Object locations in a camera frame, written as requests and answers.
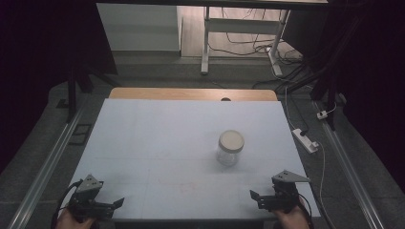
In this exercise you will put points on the white-legged standing desk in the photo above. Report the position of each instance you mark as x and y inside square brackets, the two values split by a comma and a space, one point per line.
[242, 26]

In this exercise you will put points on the black curtain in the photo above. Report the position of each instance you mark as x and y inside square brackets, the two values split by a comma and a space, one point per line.
[38, 63]
[375, 79]

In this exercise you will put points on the beige round jar lid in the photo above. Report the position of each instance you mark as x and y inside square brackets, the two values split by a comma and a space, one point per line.
[231, 141]

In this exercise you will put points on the white power strip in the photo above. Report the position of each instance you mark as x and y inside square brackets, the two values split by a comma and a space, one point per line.
[305, 140]

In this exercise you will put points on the small white adapter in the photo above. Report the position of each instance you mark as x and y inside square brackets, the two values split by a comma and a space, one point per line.
[322, 114]

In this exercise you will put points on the aluminium floor rail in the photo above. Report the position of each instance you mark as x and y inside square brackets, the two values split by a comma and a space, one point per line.
[47, 165]
[350, 171]

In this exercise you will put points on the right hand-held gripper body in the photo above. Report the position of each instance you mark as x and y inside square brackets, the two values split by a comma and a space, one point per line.
[285, 191]

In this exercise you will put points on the person's right hand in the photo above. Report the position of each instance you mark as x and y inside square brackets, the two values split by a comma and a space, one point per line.
[292, 220]

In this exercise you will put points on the white table cover sheet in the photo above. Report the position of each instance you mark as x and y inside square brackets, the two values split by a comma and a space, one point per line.
[143, 143]

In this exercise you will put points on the person's left hand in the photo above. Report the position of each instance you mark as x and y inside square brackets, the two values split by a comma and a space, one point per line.
[70, 221]

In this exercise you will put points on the wooden table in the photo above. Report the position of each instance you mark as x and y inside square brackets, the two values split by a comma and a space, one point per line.
[159, 94]

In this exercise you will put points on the white cabinet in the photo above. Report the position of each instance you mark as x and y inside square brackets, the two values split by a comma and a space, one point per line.
[138, 27]

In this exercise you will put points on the black metal stand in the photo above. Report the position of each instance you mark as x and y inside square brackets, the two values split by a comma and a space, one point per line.
[72, 95]
[331, 95]

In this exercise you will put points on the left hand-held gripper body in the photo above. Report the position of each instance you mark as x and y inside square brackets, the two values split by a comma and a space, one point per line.
[85, 194]

